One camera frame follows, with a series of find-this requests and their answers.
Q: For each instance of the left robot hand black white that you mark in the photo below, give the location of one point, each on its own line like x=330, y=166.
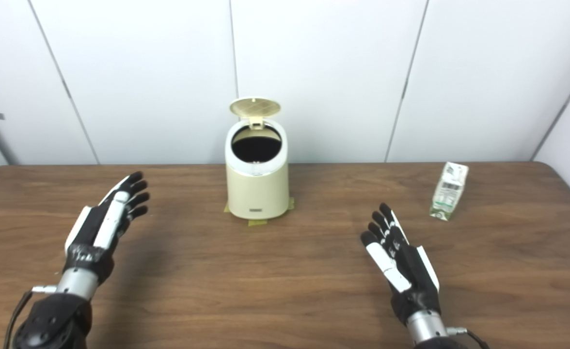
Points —
x=103, y=228

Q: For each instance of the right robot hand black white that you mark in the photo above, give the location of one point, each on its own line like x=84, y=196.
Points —
x=408, y=276

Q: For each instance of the white green milk carton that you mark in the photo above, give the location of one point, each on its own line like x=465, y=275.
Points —
x=448, y=194

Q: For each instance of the cream round bin lid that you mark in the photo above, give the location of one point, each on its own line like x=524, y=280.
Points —
x=255, y=107

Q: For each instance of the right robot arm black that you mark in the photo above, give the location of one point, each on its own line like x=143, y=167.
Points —
x=425, y=329

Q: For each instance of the cream-colored round bin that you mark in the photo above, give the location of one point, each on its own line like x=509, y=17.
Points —
x=258, y=194

